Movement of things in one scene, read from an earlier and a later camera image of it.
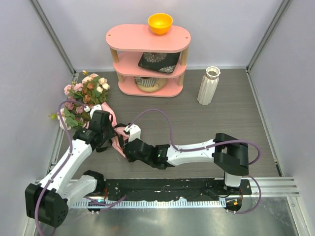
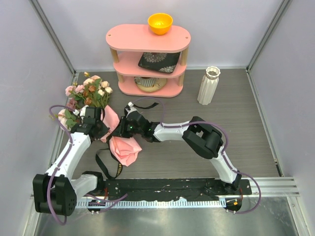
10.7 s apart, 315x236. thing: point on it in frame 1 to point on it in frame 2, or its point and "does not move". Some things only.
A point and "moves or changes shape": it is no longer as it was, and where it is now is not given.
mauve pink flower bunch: (78, 110) does not move
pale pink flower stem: (69, 119) does not move
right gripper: (130, 158) to (121, 132)
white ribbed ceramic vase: (208, 85) does not move
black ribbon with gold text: (112, 134) moves or changes shape
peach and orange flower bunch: (92, 89) does not move
